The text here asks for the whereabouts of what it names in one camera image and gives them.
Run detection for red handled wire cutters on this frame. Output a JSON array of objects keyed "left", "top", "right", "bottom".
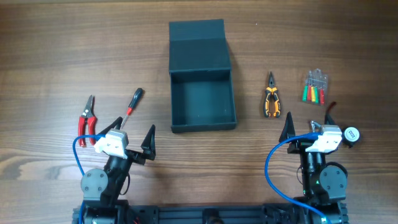
[{"left": 78, "top": 95, "right": 97, "bottom": 136}]

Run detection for dark green open box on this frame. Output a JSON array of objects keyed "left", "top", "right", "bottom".
[{"left": 169, "top": 19, "right": 237, "bottom": 133}]

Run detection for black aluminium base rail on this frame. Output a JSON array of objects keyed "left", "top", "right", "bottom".
[{"left": 72, "top": 202, "right": 349, "bottom": 224}]

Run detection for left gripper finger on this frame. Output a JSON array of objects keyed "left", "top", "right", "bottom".
[
  {"left": 141, "top": 124, "right": 156, "bottom": 161},
  {"left": 98, "top": 116, "right": 123, "bottom": 135}
]

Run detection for red black handled screwdriver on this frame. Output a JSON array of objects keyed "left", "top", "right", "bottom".
[{"left": 121, "top": 88, "right": 144, "bottom": 129}]

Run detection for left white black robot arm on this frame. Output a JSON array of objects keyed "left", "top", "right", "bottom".
[{"left": 72, "top": 117, "right": 156, "bottom": 224}]

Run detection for silver metal wrench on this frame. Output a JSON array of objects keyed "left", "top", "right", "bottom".
[{"left": 310, "top": 120, "right": 321, "bottom": 132}]

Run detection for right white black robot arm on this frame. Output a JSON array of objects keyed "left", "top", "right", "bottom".
[{"left": 279, "top": 113, "right": 349, "bottom": 223}]

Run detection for blue cable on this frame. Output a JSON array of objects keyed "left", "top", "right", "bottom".
[
  {"left": 264, "top": 132, "right": 333, "bottom": 224},
  {"left": 72, "top": 134, "right": 103, "bottom": 224}
]

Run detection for right blue cable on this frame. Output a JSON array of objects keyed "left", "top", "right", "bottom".
[{"left": 264, "top": 132, "right": 333, "bottom": 224}]

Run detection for left blue cable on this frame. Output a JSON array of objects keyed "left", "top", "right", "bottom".
[{"left": 72, "top": 134, "right": 103, "bottom": 224}]

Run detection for orange black needle-nose pliers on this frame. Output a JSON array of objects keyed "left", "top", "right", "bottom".
[{"left": 262, "top": 72, "right": 281, "bottom": 118}]

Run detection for round black white buzzer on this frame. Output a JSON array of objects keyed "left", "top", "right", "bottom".
[{"left": 342, "top": 126, "right": 360, "bottom": 148}]

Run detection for clear case coloured screwdrivers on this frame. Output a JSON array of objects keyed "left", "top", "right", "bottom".
[{"left": 302, "top": 68, "right": 328, "bottom": 106}]

